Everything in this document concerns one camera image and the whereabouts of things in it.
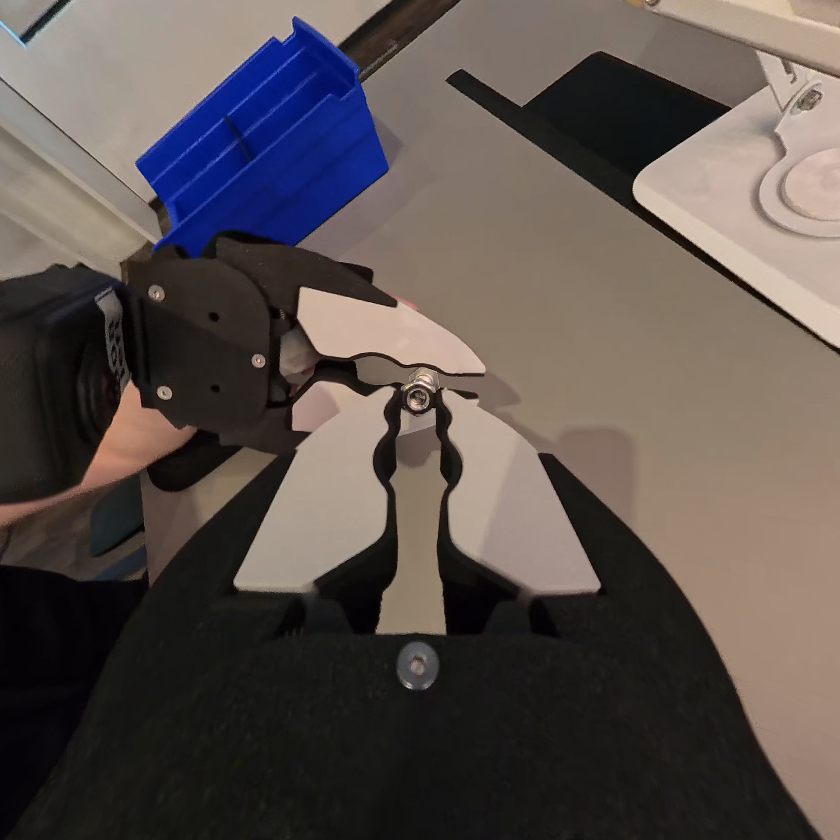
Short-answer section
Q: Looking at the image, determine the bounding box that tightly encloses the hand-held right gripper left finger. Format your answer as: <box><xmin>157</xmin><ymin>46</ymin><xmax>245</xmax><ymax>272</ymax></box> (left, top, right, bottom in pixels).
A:
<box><xmin>233</xmin><ymin>386</ymin><xmax>400</xmax><ymax>636</ymax></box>

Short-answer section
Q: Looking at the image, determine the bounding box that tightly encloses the person's left hand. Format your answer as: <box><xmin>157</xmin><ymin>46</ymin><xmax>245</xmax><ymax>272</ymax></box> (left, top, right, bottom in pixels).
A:
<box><xmin>84</xmin><ymin>386</ymin><xmax>199</xmax><ymax>490</ymax></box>

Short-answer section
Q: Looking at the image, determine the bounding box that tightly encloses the blue plastic bin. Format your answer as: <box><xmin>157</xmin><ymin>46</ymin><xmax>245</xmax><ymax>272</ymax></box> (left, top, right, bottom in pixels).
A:
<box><xmin>136</xmin><ymin>16</ymin><xmax>389</xmax><ymax>257</ymax></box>

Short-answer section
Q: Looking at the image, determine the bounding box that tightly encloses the wooden document stand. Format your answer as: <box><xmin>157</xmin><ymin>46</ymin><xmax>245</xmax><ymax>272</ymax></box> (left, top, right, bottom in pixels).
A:
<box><xmin>623</xmin><ymin>0</ymin><xmax>840</xmax><ymax>349</ymax></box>

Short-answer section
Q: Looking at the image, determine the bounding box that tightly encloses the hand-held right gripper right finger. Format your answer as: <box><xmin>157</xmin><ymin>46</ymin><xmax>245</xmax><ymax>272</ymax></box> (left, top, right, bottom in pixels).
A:
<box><xmin>435</xmin><ymin>387</ymin><xmax>602</xmax><ymax>636</ymax></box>

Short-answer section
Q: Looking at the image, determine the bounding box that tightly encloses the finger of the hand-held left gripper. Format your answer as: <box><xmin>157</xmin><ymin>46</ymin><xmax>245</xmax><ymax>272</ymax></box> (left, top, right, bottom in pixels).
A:
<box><xmin>295</xmin><ymin>285</ymin><xmax>488</xmax><ymax>378</ymax></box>
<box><xmin>287</xmin><ymin>366</ymin><xmax>480</xmax><ymax>439</ymax></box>

